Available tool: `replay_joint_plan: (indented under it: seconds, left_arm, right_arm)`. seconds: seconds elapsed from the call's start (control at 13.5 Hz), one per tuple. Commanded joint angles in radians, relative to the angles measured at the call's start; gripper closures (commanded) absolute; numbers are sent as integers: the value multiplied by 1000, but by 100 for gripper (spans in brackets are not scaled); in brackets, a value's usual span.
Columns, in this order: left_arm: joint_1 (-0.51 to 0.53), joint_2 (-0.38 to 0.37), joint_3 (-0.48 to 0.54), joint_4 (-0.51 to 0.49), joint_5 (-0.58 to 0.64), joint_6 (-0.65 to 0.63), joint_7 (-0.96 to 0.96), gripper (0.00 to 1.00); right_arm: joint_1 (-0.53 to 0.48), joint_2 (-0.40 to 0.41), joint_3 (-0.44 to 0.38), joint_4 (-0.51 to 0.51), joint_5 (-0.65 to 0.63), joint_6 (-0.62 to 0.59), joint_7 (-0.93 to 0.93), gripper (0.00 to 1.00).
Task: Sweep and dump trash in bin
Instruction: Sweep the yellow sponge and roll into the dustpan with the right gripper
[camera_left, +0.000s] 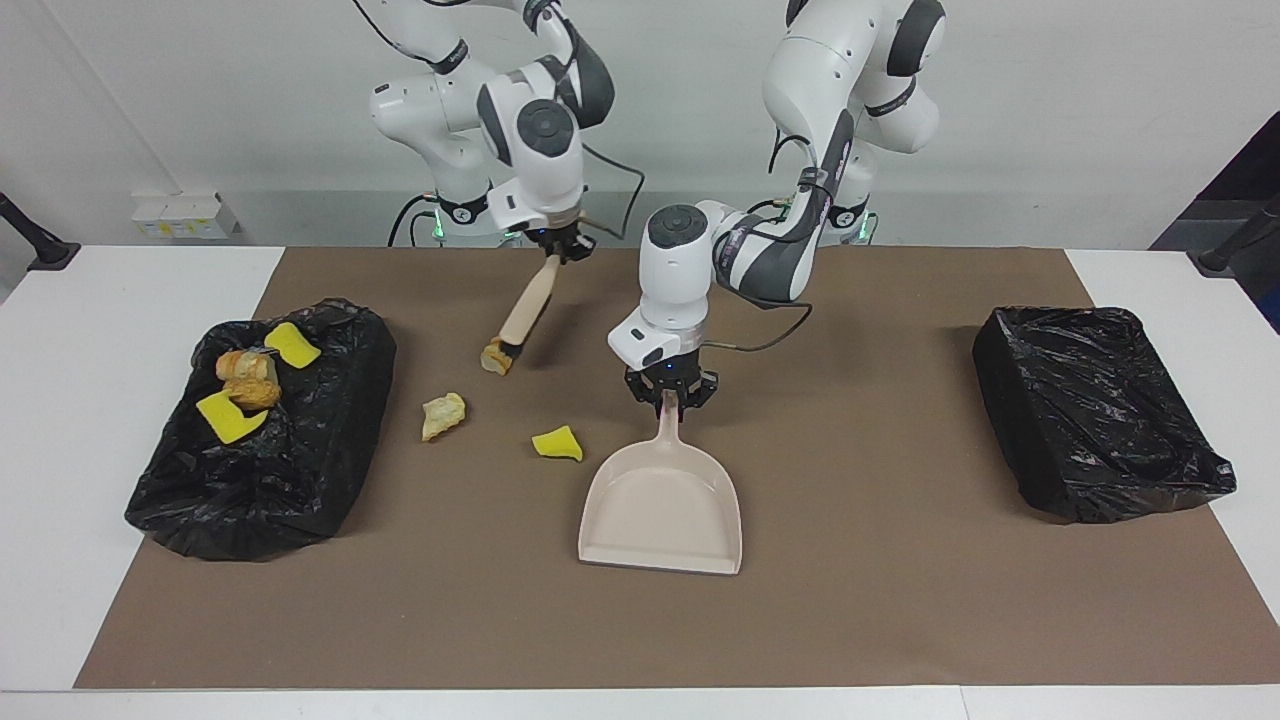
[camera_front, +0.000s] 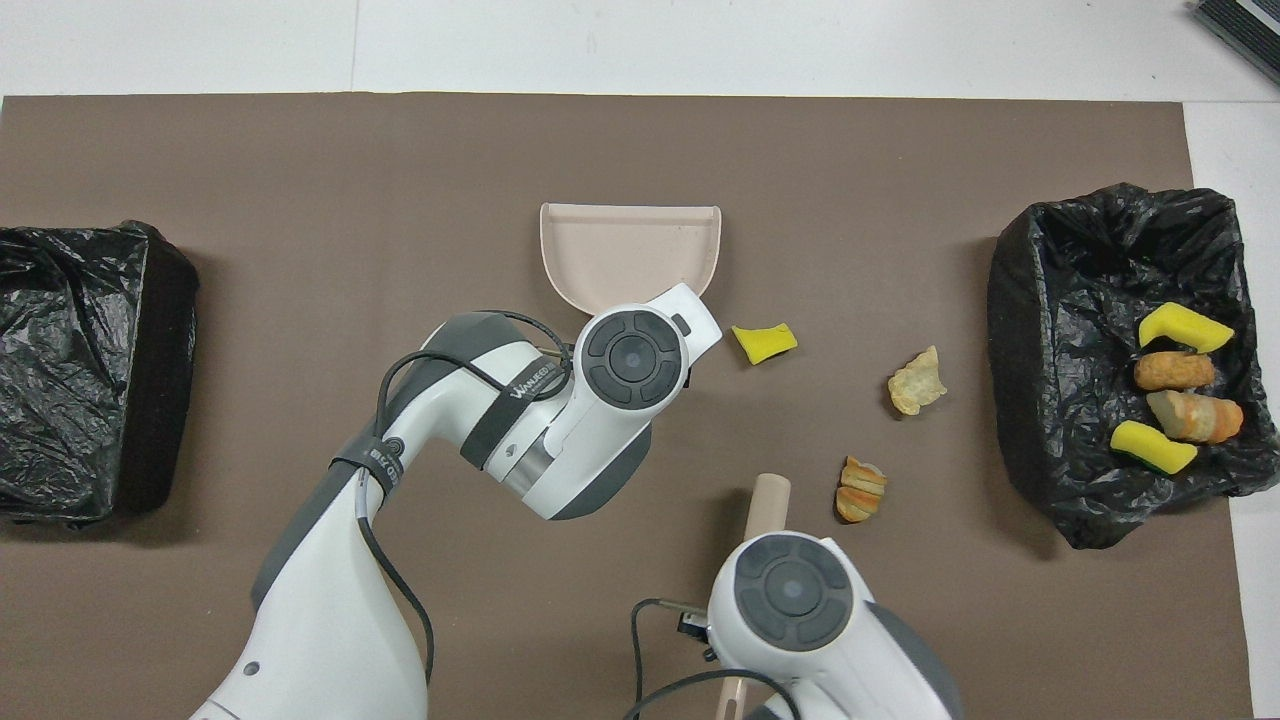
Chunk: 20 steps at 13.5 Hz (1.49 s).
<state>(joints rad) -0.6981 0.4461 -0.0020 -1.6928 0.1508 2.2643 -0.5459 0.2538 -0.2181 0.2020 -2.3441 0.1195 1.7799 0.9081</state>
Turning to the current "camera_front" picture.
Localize pale torn bread piece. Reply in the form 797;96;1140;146
887;345;949;417

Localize beige hand brush black bristles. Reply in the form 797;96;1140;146
718;473;793;720

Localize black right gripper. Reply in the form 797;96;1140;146
678;610;714;662

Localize brown table mat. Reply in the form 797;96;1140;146
0;93;1257;720

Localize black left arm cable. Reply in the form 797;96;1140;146
355;308;579;691

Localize brown oval bread roll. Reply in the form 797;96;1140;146
1133;351;1217;393

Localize grey ribbed device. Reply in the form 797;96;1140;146
1190;0;1280;86

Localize yellow sponge piece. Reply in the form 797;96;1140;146
1138;302;1236;354
1109;420;1199;476
731;321;800;367

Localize small glazed croissant piece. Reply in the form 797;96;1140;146
835;455;890;524

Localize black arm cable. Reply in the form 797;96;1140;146
623;597;801;720
355;308;579;691

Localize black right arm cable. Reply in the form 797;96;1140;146
623;597;801;720

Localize beige plastic dustpan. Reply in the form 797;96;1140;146
539;203;723;319

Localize striped croissant bread roll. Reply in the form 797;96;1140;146
1146;390;1246;444

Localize black bag lined bin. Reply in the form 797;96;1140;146
0;220;201;528
987;182;1280;551

